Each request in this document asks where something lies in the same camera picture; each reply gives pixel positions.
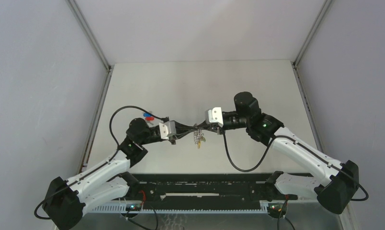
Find silver keyring with chain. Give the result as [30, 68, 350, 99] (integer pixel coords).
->
[193, 126, 204, 145]

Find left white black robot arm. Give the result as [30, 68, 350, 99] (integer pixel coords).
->
[40, 118, 192, 230]

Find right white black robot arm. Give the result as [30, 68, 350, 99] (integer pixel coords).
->
[205, 92, 362, 215]

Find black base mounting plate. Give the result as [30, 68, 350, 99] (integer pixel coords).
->
[109, 170, 298, 210]

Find left green circuit board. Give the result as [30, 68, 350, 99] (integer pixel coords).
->
[125, 204, 142, 212]

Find green circuit board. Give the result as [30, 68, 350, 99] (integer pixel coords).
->
[125, 204, 142, 212]
[267, 204, 286, 213]

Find right green circuit board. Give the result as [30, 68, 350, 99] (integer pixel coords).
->
[267, 204, 286, 213]

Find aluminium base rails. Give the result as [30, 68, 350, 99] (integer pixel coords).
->
[60, 181, 353, 219]

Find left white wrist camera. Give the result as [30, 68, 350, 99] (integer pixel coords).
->
[159, 121, 177, 140]

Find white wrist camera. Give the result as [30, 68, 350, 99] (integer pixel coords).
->
[205, 107, 224, 127]
[159, 121, 177, 140]

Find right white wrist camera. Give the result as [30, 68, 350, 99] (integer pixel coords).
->
[205, 107, 224, 127]

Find left black camera cable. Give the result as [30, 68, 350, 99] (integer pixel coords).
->
[34, 106, 170, 220]

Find right aluminium frame post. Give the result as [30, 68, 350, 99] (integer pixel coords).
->
[292, 0, 335, 69]

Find aluminium frame post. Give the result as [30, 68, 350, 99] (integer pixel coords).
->
[292, 0, 335, 69]
[66, 0, 111, 72]

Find white slotted cable duct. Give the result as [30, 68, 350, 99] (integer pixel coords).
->
[90, 203, 269, 214]

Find left aluminium frame post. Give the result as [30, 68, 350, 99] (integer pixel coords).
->
[66, 0, 111, 72]

